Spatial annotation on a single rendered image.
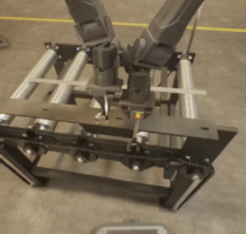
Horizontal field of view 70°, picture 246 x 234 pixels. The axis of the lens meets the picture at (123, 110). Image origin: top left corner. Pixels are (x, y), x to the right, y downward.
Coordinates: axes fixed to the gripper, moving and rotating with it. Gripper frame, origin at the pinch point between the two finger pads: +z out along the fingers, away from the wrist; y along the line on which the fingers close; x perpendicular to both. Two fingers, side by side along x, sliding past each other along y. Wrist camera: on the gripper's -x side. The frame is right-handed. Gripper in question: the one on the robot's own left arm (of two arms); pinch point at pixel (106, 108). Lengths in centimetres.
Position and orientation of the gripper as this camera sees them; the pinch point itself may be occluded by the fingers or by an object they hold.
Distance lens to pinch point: 57.6
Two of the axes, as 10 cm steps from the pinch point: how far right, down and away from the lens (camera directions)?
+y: -9.9, -1.0, 1.1
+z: -0.1, 8.0, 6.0
